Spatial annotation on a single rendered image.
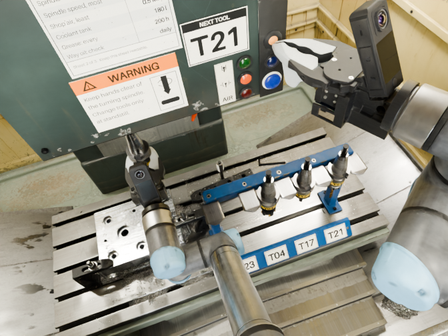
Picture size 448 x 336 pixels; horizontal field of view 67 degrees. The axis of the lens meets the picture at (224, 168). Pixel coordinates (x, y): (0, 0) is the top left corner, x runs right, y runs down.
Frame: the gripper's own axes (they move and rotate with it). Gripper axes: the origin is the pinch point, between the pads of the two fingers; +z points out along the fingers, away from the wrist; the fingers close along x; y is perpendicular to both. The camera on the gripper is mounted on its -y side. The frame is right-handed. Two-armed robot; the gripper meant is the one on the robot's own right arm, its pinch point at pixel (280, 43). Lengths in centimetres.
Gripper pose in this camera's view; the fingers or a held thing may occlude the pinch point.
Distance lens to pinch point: 55.4
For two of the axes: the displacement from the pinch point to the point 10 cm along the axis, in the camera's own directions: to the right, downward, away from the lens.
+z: -7.5, -5.0, 4.4
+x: 6.6, -6.5, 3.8
